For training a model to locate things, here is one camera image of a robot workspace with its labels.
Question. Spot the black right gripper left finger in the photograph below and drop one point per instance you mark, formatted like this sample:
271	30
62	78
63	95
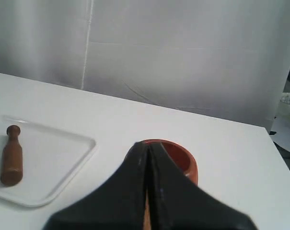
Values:
118	204

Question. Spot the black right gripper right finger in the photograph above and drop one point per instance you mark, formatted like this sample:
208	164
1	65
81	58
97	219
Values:
215	215

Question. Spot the brown wooden pestle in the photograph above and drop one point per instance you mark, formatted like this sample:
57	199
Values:
12	158

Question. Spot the wooden mortar cup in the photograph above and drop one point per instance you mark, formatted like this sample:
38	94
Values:
171	194

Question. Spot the white rectangular plastic tray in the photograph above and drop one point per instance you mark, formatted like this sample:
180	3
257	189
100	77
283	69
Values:
51	158

